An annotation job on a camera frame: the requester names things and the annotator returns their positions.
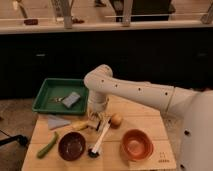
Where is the white handled brush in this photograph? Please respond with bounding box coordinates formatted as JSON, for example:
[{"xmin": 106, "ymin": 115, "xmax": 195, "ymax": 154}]
[{"xmin": 88, "ymin": 119, "xmax": 111, "ymax": 158}]

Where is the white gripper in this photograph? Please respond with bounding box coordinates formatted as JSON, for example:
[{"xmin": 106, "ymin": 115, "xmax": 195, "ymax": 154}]
[{"xmin": 87, "ymin": 101, "xmax": 108, "ymax": 120}]

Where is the green cucumber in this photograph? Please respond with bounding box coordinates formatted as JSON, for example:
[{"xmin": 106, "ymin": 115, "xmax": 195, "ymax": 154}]
[{"xmin": 36, "ymin": 132, "xmax": 59, "ymax": 159}]

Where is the grey sponge block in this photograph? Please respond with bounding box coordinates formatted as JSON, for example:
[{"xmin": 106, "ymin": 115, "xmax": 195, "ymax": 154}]
[{"xmin": 62, "ymin": 92, "xmax": 81, "ymax": 108}]

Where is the black chair base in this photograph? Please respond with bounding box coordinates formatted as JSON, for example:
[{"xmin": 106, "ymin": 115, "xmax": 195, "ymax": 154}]
[{"xmin": 0, "ymin": 130, "xmax": 29, "ymax": 147}]

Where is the orange bowl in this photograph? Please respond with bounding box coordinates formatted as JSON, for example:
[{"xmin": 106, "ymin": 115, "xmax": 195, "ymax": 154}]
[{"xmin": 120, "ymin": 129, "xmax": 154, "ymax": 162}]

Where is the dark red object on ledge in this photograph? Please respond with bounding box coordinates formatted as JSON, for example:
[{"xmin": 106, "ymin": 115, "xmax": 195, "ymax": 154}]
[{"xmin": 24, "ymin": 19, "xmax": 38, "ymax": 26}]

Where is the green plastic tray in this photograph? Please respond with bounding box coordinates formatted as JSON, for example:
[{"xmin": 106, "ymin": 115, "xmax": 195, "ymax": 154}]
[{"xmin": 32, "ymin": 78, "xmax": 88, "ymax": 116}]

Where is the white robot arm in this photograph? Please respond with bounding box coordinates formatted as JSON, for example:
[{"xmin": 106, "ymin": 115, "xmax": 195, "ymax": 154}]
[{"xmin": 84, "ymin": 64, "xmax": 213, "ymax": 171}]

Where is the yellow banana piece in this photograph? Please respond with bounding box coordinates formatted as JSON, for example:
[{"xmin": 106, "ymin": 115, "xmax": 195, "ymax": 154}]
[{"xmin": 71, "ymin": 121, "xmax": 88, "ymax": 131}]

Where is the small metal clip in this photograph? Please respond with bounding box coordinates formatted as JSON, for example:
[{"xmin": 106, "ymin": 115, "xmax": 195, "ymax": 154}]
[{"xmin": 50, "ymin": 97, "xmax": 64, "ymax": 103}]

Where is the grey triangular cloth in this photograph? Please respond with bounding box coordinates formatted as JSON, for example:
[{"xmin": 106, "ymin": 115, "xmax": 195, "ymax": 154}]
[{"xmin": 47, "ymin": 115, "xmax": 70, "ymax": 130}]

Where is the yellow onion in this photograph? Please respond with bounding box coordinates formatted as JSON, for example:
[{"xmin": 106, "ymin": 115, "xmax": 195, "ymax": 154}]
[{"xmin": 110, "ymin": 114, "xmax": 123, "ymax": 127}]

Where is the dark brown bowl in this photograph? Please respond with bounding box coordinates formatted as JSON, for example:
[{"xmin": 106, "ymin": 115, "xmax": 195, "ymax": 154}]
[{"xmin": 58, "ymin": 132, "xmax": 86, "ymax": 161}]

